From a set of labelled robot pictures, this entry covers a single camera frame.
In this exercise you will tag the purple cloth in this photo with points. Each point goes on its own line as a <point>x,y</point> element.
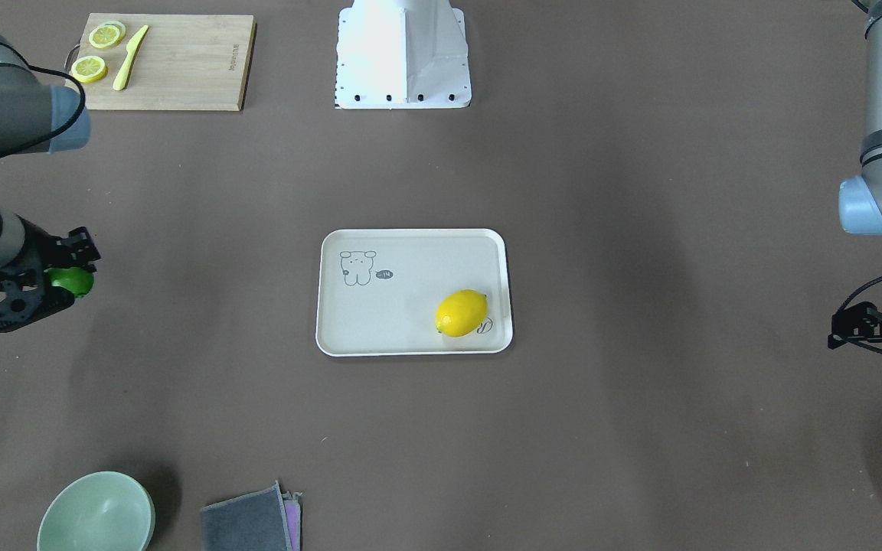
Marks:
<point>293,516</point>

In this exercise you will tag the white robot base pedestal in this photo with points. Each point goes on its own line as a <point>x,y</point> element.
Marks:
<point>402,55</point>

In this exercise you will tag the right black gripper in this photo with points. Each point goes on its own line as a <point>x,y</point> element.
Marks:
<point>40,250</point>

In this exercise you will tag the bamboo cutting board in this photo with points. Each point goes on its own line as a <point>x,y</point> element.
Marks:
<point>184,62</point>

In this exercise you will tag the yellow lemon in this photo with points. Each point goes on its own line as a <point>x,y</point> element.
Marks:
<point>461,312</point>

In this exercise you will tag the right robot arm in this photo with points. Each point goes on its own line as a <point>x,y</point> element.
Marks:
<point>36,117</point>

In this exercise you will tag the green lime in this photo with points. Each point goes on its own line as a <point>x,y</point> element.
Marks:
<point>75,280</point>

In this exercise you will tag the white rectangular tray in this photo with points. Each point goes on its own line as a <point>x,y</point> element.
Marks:
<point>378,290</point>

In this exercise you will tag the yellow plastic knife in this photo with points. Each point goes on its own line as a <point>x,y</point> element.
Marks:
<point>125,70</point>

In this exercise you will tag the pale green bowl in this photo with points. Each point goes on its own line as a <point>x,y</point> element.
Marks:
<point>99,511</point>

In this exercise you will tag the lower lemon slice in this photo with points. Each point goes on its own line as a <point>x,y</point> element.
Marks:
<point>88,69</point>

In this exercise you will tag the grey folded cloth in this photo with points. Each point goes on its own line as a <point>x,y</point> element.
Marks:
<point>254,521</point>

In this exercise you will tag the lemon slice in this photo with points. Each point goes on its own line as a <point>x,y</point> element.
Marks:
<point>107,34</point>
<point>88,69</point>

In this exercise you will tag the upper lemon slice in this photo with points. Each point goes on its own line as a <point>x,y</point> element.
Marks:
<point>107,34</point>

